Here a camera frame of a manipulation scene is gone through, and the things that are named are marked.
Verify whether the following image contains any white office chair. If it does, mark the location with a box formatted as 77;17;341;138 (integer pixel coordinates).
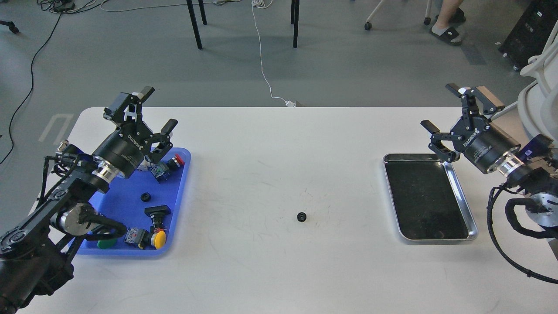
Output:
495;40;558;147

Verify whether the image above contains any red push button switch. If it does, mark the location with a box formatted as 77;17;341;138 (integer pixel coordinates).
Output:
166;154;185;171

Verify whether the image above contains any black table leg left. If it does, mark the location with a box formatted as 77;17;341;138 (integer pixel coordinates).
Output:
187;0;207;50

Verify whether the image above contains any white chair base with caster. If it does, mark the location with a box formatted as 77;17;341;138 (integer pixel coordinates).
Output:
365;0;434;31

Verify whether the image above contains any small black gear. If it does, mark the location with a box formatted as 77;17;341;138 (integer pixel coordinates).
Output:
296;212;307;222
140;192;152;202

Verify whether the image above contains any person foot in sandal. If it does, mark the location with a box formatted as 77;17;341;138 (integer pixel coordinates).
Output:
430;0;466;46

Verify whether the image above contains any green push button switch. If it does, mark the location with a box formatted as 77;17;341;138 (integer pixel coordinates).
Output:
96;238;118;249

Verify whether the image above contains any black cable on floor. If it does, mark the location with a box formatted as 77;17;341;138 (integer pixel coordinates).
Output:
0;0;77;165

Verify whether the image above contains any black table leg right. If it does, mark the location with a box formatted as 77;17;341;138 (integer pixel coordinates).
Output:
290;0;300;48

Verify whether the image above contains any black table leg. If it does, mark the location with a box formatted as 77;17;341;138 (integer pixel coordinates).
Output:
290;0;300;48
187;0;207;50

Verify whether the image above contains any yellow push button switch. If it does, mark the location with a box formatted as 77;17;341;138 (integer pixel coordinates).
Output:
137;230;166;250

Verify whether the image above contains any blue grey switch block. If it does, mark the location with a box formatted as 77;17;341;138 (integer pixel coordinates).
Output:
150;160;171;183

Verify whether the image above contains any black selector switch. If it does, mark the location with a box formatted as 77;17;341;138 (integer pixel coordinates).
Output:
144;205;171;231

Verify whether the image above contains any small black gear in tray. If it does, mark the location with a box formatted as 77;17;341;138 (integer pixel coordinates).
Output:
140;192;152;202

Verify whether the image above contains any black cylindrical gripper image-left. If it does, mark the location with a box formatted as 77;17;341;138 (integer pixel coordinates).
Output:
92;87;178;178

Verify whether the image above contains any black equipment case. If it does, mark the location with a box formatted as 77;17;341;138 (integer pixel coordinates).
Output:
498;0;558;70

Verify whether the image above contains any blue plastic tray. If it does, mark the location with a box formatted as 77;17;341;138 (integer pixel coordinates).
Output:
77;147;191;258

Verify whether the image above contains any silver metal tray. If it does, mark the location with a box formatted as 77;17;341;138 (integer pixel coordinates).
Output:
383;153;478;244

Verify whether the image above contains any white cable on floor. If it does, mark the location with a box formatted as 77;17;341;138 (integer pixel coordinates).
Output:
252;0;296;108

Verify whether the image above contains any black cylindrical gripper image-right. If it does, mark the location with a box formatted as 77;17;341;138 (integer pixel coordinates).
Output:
421;83;521;174

